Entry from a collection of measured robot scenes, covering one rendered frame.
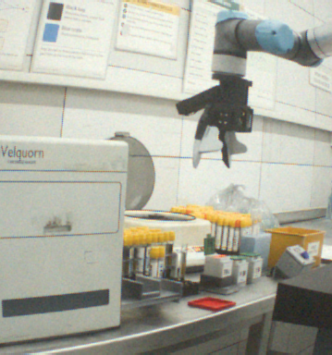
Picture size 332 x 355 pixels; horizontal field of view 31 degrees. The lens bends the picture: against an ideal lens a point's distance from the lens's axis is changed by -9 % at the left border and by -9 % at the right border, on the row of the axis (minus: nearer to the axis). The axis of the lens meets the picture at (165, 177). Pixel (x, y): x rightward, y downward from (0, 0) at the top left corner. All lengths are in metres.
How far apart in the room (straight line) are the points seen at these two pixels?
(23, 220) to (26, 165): 0.07
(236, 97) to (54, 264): 0.59
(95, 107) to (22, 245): 1.01
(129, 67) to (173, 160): 0.36
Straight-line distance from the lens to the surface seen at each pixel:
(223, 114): 1.29
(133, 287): 1.06
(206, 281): 1.32
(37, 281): 0.86
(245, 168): 2.41
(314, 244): 1.65
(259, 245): 1.51
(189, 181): 2.13
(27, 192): 0.83
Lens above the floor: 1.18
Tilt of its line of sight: 3 degrees down
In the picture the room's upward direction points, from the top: 4 degrees clockwise
